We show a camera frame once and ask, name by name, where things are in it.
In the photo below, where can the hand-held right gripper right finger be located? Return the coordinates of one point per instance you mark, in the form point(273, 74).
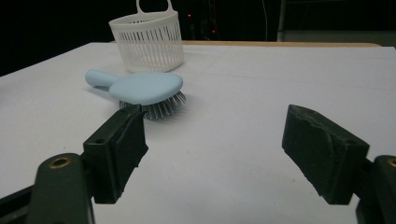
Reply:
point(323, 155)

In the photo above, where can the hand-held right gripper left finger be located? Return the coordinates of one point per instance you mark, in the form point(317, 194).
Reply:
point(115, 155)

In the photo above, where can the light blue hairbrush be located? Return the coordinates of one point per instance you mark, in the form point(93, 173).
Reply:
point(146, 87)

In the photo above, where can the white slotted plastic basket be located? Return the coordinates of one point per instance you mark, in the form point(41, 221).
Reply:
point(149, 53)

